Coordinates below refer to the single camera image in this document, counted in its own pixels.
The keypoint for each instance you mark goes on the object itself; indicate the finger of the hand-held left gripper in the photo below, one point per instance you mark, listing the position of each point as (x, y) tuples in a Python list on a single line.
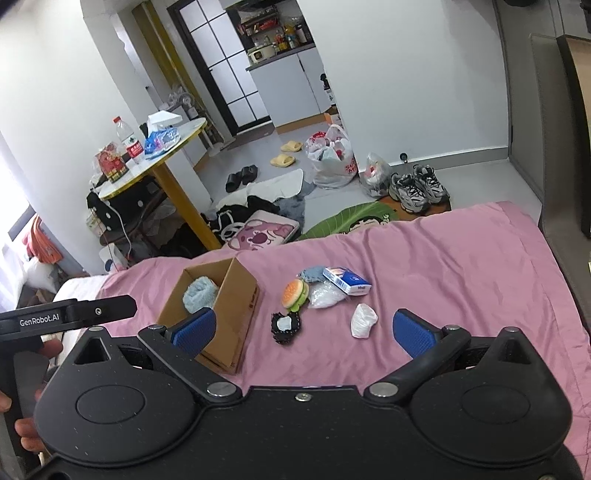
[(108, 308)]

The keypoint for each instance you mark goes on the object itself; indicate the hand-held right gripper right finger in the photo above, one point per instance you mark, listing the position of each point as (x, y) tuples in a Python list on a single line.
[(413, 333)]

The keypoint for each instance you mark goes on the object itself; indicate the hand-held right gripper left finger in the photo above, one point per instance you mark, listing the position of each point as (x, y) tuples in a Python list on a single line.
[(196, 331)]

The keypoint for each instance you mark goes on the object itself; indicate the brown cardboard box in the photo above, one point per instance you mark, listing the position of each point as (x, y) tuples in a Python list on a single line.
[(235, 318)]

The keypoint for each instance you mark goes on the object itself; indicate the white fluffy sock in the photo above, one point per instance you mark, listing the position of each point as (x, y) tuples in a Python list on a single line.
[(364, 321)]

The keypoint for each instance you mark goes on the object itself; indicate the blue white tissue pack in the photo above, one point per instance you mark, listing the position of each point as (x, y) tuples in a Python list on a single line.
[(347, 280)]

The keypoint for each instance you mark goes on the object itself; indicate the clear bag of white pellets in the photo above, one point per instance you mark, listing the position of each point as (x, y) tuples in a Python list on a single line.
[(325, 296)]

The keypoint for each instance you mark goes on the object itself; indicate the hamburger plush toy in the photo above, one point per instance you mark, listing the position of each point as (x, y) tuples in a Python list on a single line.
[(294, 295)]

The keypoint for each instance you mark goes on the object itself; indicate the blue denim pouch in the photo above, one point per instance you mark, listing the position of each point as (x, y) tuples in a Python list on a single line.
[(313, 274)]

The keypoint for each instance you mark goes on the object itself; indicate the person's left hand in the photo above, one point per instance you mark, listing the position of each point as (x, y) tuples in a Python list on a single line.
[(50, 349)]

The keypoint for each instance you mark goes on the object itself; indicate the fluffy grey plush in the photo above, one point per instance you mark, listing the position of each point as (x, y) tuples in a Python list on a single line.
[(199, 293)]

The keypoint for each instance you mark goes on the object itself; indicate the pink bed sheet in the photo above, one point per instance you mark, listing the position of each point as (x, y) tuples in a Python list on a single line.
[(461, 267)]

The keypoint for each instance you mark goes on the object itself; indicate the orange cloth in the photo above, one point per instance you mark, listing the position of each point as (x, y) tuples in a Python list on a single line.
[(44, 240)]

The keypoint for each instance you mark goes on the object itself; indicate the black chair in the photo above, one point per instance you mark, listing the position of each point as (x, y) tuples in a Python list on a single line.
[(134, 203)]

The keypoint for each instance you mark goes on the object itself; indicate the pink bear cushion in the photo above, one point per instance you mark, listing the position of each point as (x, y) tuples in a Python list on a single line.
[(261, 233)]

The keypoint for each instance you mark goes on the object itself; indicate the green leaf cartoon rug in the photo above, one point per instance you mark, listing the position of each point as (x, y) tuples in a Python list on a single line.
[(341, 220)]

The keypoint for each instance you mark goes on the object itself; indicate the grey sneaker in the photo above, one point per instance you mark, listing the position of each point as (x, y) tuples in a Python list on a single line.
[(408, 194), (431, 182)]

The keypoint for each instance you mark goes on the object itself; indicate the black clothing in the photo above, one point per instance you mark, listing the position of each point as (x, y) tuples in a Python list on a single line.
[(258, 204)]

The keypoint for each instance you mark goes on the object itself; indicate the red snack bag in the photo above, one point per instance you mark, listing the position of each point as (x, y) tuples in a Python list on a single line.
[(111, 164)]

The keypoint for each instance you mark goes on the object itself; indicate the black slipper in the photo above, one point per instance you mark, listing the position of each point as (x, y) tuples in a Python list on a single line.
[(234, 182), (249, 174)]

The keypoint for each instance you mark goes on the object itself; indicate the grey cloth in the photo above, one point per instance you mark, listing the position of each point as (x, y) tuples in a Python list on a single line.
[(293, 210)]

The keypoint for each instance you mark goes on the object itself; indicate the clear plastic bag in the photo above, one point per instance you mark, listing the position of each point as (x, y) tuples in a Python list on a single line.
[(375, 177)]

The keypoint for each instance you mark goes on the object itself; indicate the plastic water bottle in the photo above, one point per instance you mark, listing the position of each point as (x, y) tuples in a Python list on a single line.
[(125, 138)]

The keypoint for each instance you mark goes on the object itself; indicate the blue packets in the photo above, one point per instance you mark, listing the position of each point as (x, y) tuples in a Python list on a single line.
[(159, 142)]

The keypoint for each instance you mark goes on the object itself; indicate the round table with yellow leg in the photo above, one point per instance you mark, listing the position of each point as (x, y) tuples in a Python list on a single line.
[(184, 134)]

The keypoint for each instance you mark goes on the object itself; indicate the white red plastic bag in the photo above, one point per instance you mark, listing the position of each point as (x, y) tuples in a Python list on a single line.
[(330, 161)]

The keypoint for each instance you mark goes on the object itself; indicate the yellow slipper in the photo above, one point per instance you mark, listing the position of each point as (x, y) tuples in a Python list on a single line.
[(292, 146), (282, 161)]

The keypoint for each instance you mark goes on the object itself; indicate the white tissue box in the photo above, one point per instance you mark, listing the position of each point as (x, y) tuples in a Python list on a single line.
[(164, 119)]

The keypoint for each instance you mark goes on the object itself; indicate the small white fan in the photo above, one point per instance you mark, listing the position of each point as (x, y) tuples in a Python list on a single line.
[(185, 102)]

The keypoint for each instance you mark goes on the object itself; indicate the small open cardboard box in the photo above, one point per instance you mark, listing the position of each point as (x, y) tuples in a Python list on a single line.
[(333, 115)]

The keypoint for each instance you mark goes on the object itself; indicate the grey wardrobe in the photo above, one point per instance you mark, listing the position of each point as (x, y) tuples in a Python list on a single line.
[(545, 138)]

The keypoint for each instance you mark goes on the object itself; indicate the white kitchen cabinet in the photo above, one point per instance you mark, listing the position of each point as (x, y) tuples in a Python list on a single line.
[(286, 87)]

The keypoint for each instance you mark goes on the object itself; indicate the black framed glass door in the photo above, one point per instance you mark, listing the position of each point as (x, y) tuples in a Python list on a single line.
[(221, 69)]

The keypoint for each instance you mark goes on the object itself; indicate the cream cooking pot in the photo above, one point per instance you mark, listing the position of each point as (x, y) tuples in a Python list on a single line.
[(259, 55)]

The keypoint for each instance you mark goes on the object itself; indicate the kitchen shelf with bottles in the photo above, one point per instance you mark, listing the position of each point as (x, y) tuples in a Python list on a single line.
[(277, 32)]

